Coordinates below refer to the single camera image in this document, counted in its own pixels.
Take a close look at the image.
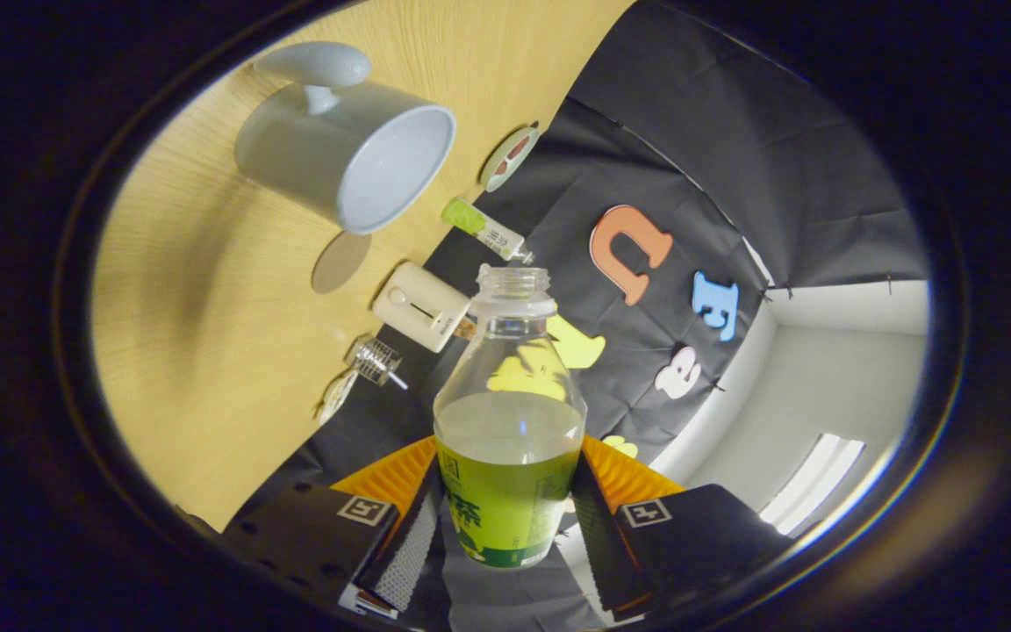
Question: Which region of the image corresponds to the black backdrop cloth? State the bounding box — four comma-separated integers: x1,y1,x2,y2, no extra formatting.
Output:
233,0,932,632

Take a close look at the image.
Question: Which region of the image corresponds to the slim green drink bottle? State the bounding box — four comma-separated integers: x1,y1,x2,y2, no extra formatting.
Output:
441,197,535,265

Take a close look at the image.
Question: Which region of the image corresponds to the white cup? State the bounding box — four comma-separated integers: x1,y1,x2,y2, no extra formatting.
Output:
233,41,458,236

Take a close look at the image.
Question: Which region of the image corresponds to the green label juice bottle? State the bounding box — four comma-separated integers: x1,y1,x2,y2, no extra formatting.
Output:
433,266,588,570

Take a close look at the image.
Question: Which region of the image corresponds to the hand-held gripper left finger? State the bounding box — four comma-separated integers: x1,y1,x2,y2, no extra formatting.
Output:
223,436,441,620

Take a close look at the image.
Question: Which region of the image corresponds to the ceiling light panel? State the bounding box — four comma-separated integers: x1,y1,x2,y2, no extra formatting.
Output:
758,433,866,536

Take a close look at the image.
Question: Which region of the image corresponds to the pale green plate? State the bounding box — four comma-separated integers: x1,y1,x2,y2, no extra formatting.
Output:
480,126,541,193

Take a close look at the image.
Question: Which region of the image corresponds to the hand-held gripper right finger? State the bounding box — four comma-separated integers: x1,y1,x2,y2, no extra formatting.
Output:
571,434,792,620

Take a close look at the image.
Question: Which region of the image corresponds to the white toaster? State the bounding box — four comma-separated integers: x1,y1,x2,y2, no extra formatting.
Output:
372,262,473,354

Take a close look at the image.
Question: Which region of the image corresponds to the wooden table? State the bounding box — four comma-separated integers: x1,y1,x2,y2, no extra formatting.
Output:
89,0,638,532

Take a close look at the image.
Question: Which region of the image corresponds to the small white food tray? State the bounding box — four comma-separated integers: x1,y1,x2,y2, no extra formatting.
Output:
316,369,359,426

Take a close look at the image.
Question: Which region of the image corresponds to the metal mesh holder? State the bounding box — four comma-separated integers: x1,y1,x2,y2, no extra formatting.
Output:
346,336,403,387

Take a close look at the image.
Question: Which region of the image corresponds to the round brown coaster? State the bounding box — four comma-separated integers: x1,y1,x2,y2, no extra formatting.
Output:
311,231,373,295

